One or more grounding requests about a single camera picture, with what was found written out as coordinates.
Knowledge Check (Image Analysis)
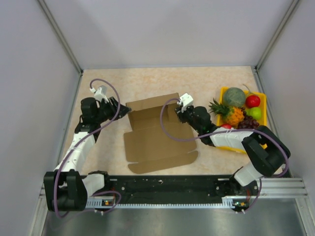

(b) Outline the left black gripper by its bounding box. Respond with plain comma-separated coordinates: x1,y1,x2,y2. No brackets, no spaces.
95,96,131,123

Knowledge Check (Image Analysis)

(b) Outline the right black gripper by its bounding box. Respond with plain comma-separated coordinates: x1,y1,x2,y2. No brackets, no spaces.
174,104,202,134

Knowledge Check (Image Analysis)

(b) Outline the brown cardboard box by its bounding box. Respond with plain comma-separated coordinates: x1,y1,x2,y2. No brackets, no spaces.
124,93,198,174

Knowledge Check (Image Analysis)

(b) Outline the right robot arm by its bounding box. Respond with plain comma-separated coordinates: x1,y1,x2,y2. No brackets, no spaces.
174,106,290,197

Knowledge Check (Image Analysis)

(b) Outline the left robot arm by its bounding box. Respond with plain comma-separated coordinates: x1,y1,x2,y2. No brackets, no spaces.
44,97,131,211

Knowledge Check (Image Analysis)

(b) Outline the red apple near front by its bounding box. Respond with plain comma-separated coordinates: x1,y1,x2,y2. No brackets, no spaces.
221,123,233,129

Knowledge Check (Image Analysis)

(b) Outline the red apple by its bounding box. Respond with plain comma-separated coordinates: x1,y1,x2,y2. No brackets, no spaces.
245,95,261,108
221,123,233,129

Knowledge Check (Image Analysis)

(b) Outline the toy pineapple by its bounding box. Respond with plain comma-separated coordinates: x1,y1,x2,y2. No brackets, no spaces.
209,99,245,126

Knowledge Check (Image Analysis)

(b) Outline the green netted melon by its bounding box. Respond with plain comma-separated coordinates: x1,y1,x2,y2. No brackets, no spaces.
222,87,246,108

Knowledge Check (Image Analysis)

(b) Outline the dark purple grape bunch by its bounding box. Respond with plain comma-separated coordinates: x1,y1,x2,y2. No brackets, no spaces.
237,115,260,129

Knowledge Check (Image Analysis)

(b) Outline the red apple at back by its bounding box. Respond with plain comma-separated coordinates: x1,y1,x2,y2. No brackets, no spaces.
245,95,261,108

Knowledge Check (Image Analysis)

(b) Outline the green apple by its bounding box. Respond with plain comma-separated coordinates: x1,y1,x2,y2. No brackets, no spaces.
246,107,262,120

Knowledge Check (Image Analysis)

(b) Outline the yellow plastic fruit tray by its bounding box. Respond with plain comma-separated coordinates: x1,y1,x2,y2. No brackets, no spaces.
216,87,268,154

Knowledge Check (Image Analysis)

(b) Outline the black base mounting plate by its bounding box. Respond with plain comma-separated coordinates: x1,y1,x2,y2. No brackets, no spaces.
83,175,291,205

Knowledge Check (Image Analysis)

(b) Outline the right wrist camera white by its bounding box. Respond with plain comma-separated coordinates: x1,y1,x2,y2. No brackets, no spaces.
177,93,193,111

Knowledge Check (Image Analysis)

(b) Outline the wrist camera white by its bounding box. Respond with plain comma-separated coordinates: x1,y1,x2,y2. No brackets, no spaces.
177,93,193,111
90,86,109,103

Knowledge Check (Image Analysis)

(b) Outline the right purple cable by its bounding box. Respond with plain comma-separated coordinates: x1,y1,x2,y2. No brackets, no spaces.
159,98,289,213

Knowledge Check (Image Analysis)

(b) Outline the purple cable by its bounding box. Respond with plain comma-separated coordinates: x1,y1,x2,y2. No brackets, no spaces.
53,78,122,219
159,98,289,213

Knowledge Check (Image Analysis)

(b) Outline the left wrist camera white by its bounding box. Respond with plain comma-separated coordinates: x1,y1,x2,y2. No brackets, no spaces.
90,86,109,103

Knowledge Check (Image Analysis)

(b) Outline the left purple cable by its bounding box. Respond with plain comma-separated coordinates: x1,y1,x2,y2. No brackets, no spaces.
53,78,122,219

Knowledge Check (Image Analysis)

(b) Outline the aluminium frame rail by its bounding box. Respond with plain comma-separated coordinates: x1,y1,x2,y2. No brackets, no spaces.
39,178,310,212

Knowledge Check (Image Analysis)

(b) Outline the left aluminium corner post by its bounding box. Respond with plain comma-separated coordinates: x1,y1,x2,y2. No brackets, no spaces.
36,0,84,74

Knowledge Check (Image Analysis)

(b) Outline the aluminium corner post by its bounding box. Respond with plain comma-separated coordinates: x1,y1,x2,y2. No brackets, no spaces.
36,0,84,74
254,0,302,73

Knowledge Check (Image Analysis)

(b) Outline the right aluminium corner post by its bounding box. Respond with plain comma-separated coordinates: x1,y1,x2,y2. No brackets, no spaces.
254,0,302,73

